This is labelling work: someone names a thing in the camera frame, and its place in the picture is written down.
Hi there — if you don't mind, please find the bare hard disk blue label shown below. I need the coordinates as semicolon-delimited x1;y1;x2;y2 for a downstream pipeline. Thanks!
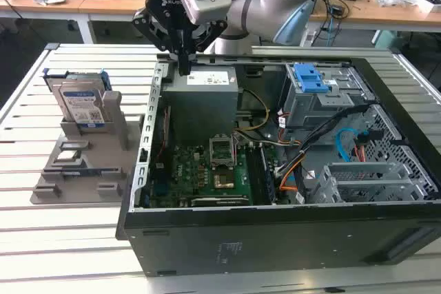
57;81;106;127

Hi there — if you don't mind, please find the grey parts rack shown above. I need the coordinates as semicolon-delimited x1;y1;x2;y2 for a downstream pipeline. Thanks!
30;90;145;205

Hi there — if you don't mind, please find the black cable bundle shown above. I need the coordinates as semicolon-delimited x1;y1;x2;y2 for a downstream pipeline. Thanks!
274;104;370;205

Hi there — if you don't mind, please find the yellow wire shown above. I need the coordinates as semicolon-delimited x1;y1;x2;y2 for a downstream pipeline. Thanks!
240;88;270;134

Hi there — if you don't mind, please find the power wire with black plug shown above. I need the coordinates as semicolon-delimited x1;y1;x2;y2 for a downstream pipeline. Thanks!
353;129;384;164

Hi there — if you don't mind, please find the silver CPU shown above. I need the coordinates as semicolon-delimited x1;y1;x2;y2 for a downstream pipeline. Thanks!
55;151;79;164

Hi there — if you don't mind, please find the wooden desk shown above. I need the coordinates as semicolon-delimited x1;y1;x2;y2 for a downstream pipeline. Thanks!
0;0;152;44
305;0;441;35

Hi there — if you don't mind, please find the RAM stick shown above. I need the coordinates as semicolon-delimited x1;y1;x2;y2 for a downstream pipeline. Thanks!
51;167;123;176

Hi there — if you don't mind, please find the white cardboard box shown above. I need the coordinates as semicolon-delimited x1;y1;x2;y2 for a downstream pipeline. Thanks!
411;0;441;14

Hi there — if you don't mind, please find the blue data wire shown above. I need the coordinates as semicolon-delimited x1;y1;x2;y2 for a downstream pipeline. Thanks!
335;127;358;163

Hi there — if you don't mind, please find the grey power supply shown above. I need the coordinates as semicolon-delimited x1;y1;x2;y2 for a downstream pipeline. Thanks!
161;65;240;144

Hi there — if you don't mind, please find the blue plastic drive carrier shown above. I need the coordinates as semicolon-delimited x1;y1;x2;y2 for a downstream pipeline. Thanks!
294;63;329;94

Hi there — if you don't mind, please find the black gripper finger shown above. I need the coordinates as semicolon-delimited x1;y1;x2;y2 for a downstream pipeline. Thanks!
185;20;228;75
132;12;186;75

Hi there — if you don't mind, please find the CPU socket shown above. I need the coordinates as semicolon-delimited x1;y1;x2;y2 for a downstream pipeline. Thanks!
212;173;232;189

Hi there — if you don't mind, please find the thin multicoloured wire bundle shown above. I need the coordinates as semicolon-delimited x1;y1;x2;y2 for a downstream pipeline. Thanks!
235;128;302;149

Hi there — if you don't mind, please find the orange data wire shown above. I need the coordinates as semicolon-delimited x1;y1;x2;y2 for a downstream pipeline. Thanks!
278;161;305;193

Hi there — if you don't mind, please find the black PC case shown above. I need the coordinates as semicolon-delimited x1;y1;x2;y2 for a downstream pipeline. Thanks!
115;53;441;277

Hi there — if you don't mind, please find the silver drive cage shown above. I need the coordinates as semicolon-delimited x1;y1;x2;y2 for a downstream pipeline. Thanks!
278;63;376;130

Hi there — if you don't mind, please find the green motherboard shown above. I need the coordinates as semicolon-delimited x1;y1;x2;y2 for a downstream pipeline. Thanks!
147;104;277;209

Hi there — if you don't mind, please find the metal locking lever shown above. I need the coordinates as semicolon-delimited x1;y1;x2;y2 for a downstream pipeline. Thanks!
232;134;240;167

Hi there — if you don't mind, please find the black RAM slot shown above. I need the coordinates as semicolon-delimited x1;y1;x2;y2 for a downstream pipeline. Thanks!
257;145;277;204
246;145;268;205

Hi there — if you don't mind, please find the metal socket cover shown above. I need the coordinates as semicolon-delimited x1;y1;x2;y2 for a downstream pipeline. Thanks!
209;133;236;168

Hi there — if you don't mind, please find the silver expansion slot cover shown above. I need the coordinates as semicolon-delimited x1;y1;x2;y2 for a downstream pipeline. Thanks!
329;178;420;202
322;161;406;181

